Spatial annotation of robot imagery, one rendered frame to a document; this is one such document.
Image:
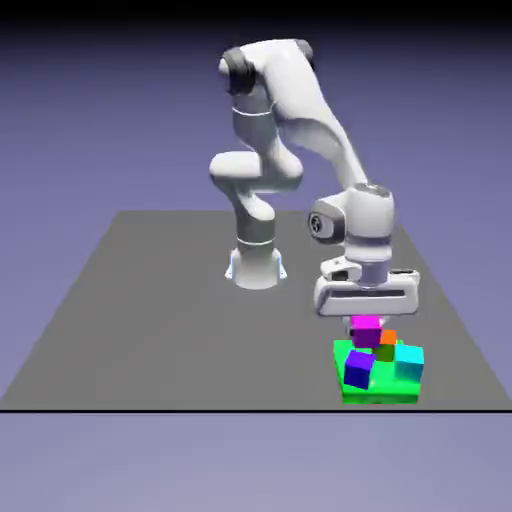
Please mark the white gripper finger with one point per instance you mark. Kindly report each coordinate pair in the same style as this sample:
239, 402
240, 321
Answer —
384, 320
346, 324

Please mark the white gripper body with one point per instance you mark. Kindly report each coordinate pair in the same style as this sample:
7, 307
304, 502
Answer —
404, 298

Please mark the small magenta cube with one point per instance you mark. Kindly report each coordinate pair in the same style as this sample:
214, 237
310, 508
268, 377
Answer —
366, 334

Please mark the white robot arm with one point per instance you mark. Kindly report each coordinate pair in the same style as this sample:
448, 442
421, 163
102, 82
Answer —
296, 100

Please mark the small orange cube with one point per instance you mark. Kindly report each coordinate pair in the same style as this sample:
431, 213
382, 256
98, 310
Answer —
388, 337

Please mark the small blue cube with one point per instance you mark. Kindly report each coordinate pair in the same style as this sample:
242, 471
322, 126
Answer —
357, 370

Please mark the small cyan cube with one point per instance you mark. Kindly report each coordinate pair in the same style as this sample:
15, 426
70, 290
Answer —
408, 362

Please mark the large green box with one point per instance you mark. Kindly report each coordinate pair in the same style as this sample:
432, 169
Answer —
384, 390

